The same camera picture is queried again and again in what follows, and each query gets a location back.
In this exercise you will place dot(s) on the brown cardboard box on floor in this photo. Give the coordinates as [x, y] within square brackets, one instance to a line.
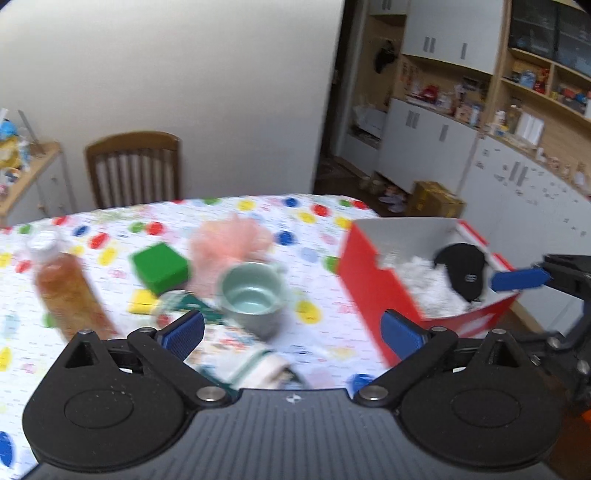
[431, 199]

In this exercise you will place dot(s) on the brown wooden chair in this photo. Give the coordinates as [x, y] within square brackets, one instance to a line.
[134, 168]

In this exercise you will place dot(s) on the green sponge block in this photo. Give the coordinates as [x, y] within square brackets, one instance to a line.
[160, 268]

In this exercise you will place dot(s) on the yellow cloth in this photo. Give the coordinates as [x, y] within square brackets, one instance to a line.
[143, 302]

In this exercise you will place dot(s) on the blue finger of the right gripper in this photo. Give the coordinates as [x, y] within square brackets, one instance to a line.
[522, 279]

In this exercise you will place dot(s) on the colourful balloon tablecloth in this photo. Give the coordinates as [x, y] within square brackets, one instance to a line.
[322, 334]

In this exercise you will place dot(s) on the black cap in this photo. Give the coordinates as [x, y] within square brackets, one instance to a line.
[465, 264]

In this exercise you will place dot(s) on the pink mesh bath pouf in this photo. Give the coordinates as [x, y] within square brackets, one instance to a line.
[218, 245]

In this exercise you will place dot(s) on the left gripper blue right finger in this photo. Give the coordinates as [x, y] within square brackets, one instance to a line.
[420, 352]

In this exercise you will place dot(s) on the red cardboard box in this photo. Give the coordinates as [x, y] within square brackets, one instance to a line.
[380, 265]

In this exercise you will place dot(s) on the pale green ceramic mug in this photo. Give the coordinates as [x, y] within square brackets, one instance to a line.
[254, 295]

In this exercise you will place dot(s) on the white wall cabinet unit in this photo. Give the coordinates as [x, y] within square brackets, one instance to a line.
[434, 91]

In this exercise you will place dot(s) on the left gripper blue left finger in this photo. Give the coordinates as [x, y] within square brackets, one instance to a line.
[162, 352]

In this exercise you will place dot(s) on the orange drink bottle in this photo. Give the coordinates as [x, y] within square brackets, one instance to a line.
[63, 288]

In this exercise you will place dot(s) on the wooden side cabinet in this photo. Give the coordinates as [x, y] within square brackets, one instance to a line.
[42, 192]

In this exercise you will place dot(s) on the white paper tissue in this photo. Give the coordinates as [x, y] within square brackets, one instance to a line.
[429, 286]

